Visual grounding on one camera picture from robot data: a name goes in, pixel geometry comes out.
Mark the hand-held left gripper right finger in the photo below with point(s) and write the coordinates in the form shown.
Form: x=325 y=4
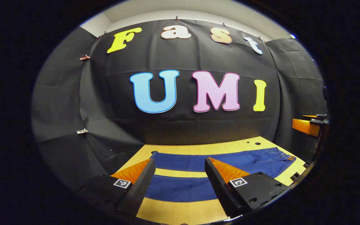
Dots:
x=219 y=184

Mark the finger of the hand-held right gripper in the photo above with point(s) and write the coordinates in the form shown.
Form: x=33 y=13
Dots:
x=305 y=126
x=319 y=118

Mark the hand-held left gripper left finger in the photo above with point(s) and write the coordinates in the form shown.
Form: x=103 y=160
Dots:
x=142 y=184

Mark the blue denim jeans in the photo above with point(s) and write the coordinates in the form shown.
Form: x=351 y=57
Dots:
x=183 y=162

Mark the black backdrop cloth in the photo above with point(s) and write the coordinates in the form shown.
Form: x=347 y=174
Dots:
x=183 y=131

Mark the silver backdrop clip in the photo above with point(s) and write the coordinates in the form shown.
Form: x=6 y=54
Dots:
x=82 y=131

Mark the copper backdrop clip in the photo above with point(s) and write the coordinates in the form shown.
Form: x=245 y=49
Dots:
x=84 y=57

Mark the dark grey holder bracket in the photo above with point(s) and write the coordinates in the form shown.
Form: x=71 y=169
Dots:
x=294 y=176

